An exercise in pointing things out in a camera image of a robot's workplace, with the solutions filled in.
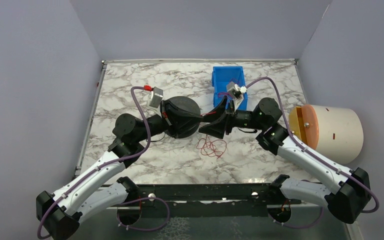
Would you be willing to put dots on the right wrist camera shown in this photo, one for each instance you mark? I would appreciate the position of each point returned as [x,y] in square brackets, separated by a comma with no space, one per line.
[235,92]

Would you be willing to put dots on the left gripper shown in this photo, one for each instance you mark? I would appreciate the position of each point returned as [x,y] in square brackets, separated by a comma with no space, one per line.
[167,117]

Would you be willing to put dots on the black round spool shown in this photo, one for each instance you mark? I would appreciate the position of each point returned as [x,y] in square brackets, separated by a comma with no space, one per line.
[180,134]

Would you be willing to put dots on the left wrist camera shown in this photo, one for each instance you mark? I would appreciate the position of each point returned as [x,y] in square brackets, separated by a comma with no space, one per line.
[155,96]

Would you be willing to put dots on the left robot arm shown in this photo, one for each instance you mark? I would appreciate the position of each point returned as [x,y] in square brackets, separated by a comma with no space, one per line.
[62,211]

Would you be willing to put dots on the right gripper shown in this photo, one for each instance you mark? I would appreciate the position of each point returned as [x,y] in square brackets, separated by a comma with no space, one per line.
[228,120]

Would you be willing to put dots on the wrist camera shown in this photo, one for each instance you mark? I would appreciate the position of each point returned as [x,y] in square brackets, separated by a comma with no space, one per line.
[155,96]
[235,92]

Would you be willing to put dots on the blue plastic bin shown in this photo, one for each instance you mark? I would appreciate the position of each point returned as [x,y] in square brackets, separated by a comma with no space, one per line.
[223,75]

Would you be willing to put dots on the white cylinder with orange lid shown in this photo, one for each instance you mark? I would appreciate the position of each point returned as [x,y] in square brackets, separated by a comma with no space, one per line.
[334,132]

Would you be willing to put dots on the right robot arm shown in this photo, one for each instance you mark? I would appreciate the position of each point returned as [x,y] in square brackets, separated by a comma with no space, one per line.
[341,190]

